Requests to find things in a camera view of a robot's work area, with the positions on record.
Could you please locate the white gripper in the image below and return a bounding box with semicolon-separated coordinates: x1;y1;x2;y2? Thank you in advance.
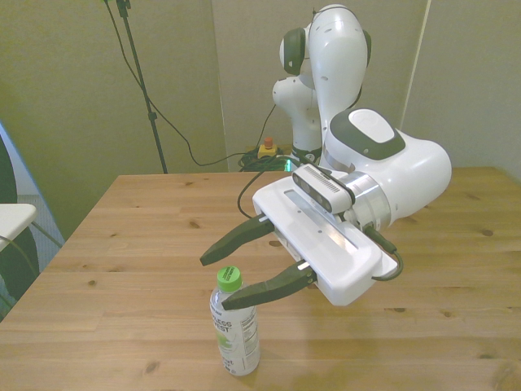
199;177;400;313

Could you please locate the clear water bottle green cap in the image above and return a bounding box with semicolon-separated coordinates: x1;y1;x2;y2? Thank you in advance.
209;266;261;376

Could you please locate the black tripod stand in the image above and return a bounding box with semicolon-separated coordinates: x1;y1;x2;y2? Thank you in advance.
101;0;170;175

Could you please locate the yellow emergency stop button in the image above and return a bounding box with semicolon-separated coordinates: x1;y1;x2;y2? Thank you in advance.
257;137;280;160

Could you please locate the white side table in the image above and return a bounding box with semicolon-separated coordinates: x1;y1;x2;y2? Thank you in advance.
0;203;38;250

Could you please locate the coiled dark cable bundle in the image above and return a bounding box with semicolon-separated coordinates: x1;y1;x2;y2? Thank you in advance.
238;150;294;173

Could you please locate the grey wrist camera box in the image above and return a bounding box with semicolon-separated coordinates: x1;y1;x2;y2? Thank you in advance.
291;164;354;214

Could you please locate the long black stand cable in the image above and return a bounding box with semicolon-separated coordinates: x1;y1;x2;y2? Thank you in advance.
103;0;261;167

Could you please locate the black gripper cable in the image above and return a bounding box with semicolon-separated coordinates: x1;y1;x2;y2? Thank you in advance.
365;224;404;282

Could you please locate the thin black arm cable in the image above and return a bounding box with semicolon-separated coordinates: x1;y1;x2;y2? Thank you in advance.
260;103;279;142

